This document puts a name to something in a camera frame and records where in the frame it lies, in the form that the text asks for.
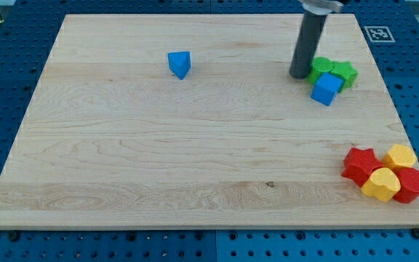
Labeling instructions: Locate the yellow heart block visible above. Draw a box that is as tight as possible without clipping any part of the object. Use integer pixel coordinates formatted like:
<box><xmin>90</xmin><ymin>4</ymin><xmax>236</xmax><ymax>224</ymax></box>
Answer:
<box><xmin>361</xmin><ymin>167</ymin><xmax>402</xmax><ymax>202</ymax></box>

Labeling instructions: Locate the green star block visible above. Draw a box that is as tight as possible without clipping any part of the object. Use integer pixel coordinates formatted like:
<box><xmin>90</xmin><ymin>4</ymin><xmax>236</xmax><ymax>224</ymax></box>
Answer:
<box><xmin>330</xmin><ymin>61</ymin><xmax>358</xmax><ymax>92</ymax></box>

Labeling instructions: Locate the blue triangular block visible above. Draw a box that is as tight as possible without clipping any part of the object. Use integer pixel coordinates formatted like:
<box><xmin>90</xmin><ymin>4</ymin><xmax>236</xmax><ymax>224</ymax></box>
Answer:
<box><xmin>167</xmin><ymin>51</ymin><xmax>191</xmax><ymax>80</ymax></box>

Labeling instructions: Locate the red cylinder block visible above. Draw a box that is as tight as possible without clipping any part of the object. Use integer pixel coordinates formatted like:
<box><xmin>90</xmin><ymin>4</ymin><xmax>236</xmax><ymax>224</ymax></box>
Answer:
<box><xmin>393</xmin><ymin>167</ymin><xmax>419</xmax><ymax>204</ymax></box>

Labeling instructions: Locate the white fiducial marker tag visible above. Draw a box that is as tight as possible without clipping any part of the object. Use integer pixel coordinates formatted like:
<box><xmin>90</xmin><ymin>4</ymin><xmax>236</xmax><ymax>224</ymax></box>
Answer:
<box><xmin>364</xmin><ymin>25</ymin><xmax>395</xmax><ymax>43</ymax></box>

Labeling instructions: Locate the blue cube block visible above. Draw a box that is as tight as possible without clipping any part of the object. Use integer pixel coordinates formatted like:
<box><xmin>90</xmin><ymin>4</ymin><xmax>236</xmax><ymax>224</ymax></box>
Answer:
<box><xmin>311</xmin><ymin>73</ymin><xmax>344</xmax><ymax>106</ymax></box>

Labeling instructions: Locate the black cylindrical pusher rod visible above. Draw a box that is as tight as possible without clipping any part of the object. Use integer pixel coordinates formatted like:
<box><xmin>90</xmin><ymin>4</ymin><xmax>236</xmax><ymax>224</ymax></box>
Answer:
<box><xmin>289</xmin><ymin>11</ymin><xmax>327</xmax><ymax>79</ymax></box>

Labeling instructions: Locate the red star block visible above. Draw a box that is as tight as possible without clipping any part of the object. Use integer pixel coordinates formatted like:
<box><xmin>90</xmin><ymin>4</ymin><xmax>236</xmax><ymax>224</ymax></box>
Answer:
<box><xmin>341</xmin><ymin>147</ymin><xmax>384</xmax><ymax>187</ymax></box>

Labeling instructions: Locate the green cylinder block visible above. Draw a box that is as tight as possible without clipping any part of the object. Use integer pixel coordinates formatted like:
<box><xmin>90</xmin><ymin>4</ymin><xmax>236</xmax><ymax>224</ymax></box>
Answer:
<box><xmin>307</xmin><ymin>57</ymin><xmax>334</xmax><ymax>85</ymax></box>

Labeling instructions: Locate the yellow hexagon block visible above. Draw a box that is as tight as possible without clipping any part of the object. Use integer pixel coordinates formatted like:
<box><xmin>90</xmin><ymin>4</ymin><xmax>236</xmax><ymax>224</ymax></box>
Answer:
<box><xmin>381</xmin><ymin>144</ymin><xmax>417</xmax><ymax>172</ymax></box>

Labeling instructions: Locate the wooden board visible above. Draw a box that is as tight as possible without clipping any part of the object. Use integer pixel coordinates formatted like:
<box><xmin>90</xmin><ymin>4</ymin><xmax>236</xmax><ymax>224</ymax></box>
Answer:
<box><xmin>0</xmin><ymin>14</ymin><xmax>419</xmax><ymax>231</ymax></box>

